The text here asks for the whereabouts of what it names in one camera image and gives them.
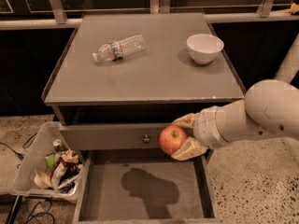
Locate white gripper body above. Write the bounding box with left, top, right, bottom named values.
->
left=193, top=106, right=229, bottom=149

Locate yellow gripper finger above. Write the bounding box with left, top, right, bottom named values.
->
left=172, top=113, right=198, bottom=129
left=171, top=137, right=207, bottom=161

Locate red apple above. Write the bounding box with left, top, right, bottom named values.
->
left=159, top=125, right=188, bottom=155

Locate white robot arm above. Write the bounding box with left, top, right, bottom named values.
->
left=171, top=79, right=299, bottom=161

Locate grey drawer cabinet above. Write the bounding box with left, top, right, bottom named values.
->
left=41, top=12, right=248, bottom=224

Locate open grey middle drawer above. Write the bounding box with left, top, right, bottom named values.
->
left=73, top=149, right=221, bottom=224

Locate grey top drawer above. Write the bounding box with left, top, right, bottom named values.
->
left=60, top=123, right=169, bottom=150

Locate white ceramic bowl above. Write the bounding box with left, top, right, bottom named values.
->
left=186, top=34, right=224, bottom=64

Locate clear plastic water bottle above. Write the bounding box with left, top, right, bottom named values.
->
left=92, top=34, right=145, bottom=63

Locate metal railing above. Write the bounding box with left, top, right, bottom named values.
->
left=0, top=0, right=299, bottom=30

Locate crumpled trash in bin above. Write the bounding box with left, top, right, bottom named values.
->
left=45, top=149, right=79, bottom=190

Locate metal can in bin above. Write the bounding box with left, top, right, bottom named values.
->
left=52, top=139, right=65, bottom=152

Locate clear plastic bin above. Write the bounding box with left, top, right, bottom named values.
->
left=10, top=121, right=78, bottom=203

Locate white cup in bin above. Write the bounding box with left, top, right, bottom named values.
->
left=34, top=170, right=52, bottom=189

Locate white slanted post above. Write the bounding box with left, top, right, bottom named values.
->
left=275, top=34, right=299, bottom=83

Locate blue cable on floor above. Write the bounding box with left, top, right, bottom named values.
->
left=23, top=198, right=56, bottom=224

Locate black cable on floor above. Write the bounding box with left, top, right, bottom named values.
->
left=0, top=132, right=37, bottom=169

